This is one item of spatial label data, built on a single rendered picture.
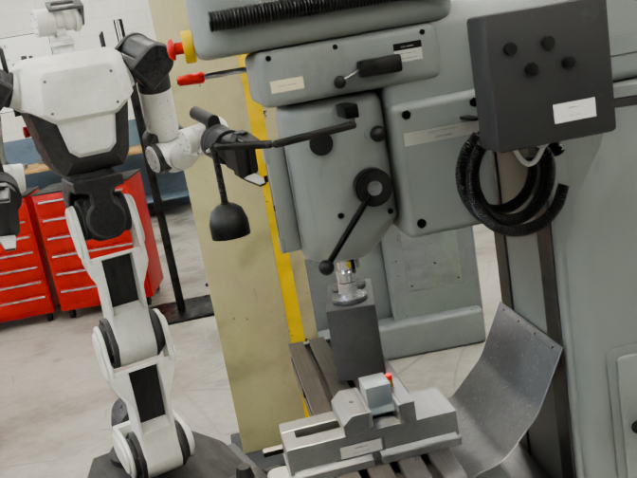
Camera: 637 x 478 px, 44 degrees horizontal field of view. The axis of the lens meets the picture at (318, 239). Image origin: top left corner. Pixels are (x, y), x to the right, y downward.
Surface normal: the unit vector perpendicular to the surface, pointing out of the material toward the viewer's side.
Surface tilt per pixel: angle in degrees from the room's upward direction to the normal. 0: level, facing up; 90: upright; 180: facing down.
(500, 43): 90
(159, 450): 87
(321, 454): 90
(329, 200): 90
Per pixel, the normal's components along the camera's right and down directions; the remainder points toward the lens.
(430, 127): 0.16, 0.21
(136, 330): 0.44, 0.06
